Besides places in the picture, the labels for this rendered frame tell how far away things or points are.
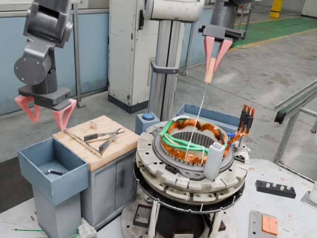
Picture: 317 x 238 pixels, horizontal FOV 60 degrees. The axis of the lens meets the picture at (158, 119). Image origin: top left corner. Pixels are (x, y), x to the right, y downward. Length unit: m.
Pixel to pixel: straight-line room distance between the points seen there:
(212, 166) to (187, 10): 0.62
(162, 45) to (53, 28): 0.60
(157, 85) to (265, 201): 0.63
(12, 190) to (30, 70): 1.80
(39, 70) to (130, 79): 2.51
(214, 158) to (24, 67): 0.45
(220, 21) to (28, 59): 0.42
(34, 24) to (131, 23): 2.33
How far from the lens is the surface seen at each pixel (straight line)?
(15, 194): 2.28
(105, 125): 0.93
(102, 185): 0.86
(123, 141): 0.85
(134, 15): 2.89
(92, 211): 0.89
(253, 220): 1.08
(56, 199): 0.77
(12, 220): 1.06
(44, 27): 0.62
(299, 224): 1.18
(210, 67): 0.69
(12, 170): 2.51
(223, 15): 0.69
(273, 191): 1.24
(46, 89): 0.67
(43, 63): 0.57
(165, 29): 1.12
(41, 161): 0.90
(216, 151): 0.66
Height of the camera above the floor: 1.54
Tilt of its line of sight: 29 degrees down
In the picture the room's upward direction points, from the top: 7 degrees clockwise
